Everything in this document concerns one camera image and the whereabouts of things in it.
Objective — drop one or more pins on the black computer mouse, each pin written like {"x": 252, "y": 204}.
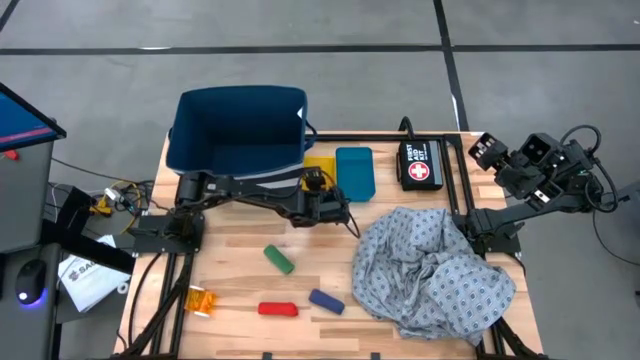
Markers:
{"x": 30, "y": 280}

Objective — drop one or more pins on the grey side desk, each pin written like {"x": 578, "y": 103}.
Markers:
{"x": 20, "y": 330}

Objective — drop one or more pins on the teal plastic tray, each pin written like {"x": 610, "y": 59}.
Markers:
{"x": 355, "y": 175}

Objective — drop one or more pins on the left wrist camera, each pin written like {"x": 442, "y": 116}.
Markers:
{"x": 315, "y": 181}

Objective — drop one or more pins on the black first aid kit pouch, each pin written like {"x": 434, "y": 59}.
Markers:
{"x": 420, "y": 171}

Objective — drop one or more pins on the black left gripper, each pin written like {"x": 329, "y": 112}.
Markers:
{"x": 320, "y": 210}

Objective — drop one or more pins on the black aluminium frame rail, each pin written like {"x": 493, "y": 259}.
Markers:
{"x": 360, "y": 137}

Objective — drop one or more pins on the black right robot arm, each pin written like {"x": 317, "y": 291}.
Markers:
{"x": 540, "y": 212}

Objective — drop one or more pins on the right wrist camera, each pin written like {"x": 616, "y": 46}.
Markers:
{"x": 537, "y": 146}

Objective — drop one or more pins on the blue bandage roll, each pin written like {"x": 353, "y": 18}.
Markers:
{"x": 326, "y": 301}

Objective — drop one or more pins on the small red tag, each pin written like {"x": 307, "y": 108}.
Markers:
{"x": 11, "y": 155}

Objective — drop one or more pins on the orange pill bottle pack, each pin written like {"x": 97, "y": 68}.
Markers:
{"x": 200, "y": 301}

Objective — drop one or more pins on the grey patterned hospital gown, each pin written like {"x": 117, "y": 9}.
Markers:
{"x": 425, "y": 270}

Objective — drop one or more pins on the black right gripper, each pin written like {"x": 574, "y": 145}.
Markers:
{"x": 515, "y": 172}

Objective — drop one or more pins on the navy fabric basket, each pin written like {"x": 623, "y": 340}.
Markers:
{"x": 235, "y": 130}

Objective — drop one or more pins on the white paper booklet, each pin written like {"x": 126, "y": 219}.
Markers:
{"x": 90, "y": 282}

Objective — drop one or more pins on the green bandage roll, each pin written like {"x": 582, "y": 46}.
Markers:
{"x": 279, "y": 259}

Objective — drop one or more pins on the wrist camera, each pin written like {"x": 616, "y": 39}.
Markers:
{"x": 315, "y": 181}
{"x": 537, "y": 146}

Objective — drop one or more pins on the red bandage roll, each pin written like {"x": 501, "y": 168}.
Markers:
{"x": 277, "y": 309}

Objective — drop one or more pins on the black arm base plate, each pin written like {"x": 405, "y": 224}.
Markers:
{"x": 150, "y": 240}
{"x": 505, "y": 245}

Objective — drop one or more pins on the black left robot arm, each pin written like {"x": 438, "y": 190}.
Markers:
{"x": 260, "y": 192}

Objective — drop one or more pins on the yellow plastic tray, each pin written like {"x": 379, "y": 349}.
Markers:
{"x": 325, "y": 165}

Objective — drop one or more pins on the black aluminium frame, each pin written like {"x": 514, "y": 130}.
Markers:
{"x": 178, "y": 325}
{"x": 464, "y": 175}

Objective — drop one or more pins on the computer monitor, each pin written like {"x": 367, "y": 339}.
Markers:
{"x": 20, "y": 122}

